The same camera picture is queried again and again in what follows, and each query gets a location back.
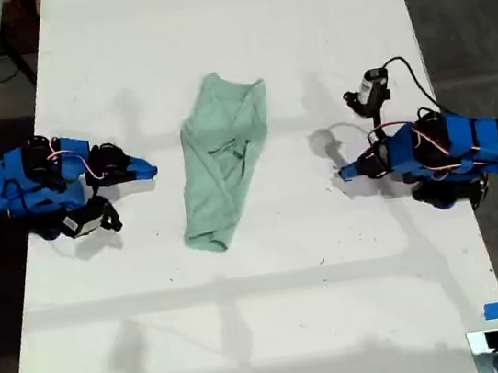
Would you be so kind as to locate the gripper camera stalk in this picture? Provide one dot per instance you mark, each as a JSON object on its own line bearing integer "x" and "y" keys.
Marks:
{"x": 108, "y": 213}
{"x": 376, "y": 117}

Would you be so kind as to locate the short blue tape strip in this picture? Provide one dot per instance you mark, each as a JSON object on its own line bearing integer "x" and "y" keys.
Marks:
{"x": 496, "y": 310}

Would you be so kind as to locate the pale green T-shirt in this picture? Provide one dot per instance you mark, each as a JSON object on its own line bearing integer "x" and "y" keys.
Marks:
{"x": 221, "y": 153}

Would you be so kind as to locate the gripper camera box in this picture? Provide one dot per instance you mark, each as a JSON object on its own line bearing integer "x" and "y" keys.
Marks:
{"x": 373, "y": 85}
{"x": 82, "y": 223}

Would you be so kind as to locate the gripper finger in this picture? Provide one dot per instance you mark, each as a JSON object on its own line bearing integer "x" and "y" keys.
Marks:
{"x": 142, "y": 175}
{"x": 361, "y": 173}
{"x": 357, "y": 165}
{"x": 140, "y": 165}

